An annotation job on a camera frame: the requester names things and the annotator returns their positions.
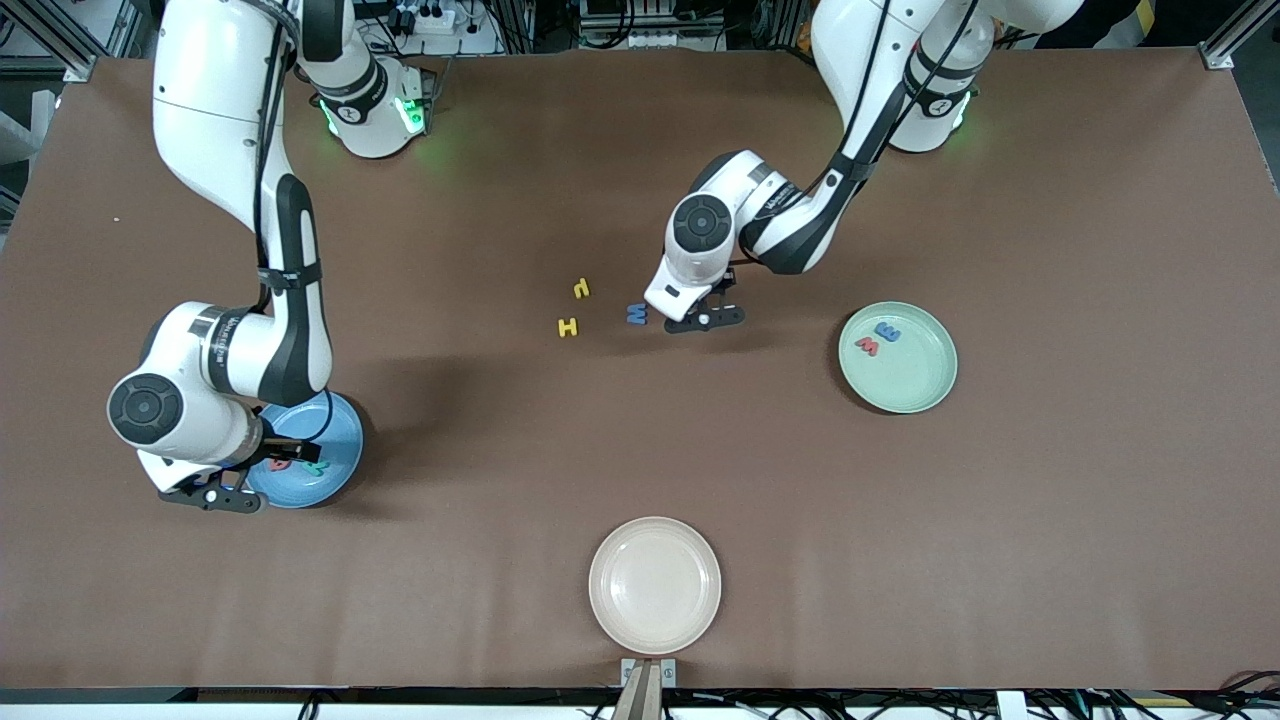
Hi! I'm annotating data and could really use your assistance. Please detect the blue plate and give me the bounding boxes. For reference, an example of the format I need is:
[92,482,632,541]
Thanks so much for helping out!
[245,389,365,509]

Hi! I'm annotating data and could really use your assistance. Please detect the green plate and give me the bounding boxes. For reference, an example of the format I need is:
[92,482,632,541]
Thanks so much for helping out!
[838,301,959,415]

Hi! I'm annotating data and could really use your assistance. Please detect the beige plate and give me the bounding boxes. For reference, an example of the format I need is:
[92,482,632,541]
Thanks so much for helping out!
[588,516,722,656]

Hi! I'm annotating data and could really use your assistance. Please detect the white power strip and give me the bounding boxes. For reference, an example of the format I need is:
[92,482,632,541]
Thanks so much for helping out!
[392,4,457,37]

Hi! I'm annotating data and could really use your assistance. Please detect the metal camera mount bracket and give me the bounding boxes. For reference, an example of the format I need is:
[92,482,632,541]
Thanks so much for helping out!
[620,658,677,720]

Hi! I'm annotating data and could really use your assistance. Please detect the aluminium frame profile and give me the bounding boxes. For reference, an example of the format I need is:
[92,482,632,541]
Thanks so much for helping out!
[1200,0,1280,71]
[0,0,146,83]

